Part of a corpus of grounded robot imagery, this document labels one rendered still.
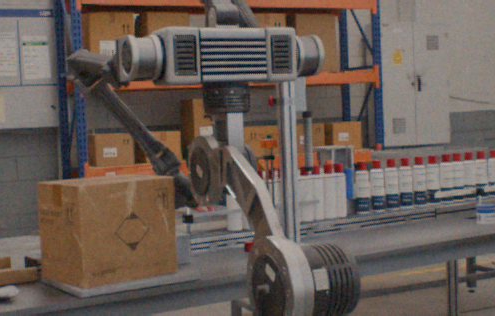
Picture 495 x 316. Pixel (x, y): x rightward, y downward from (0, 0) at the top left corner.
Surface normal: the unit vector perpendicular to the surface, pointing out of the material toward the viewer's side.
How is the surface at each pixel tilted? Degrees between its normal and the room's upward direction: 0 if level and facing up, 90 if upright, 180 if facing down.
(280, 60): 90
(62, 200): 90
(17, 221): 90
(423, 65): 90
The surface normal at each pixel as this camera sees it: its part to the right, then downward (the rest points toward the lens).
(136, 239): 0.64, 0.01
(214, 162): -0.90, 0.06
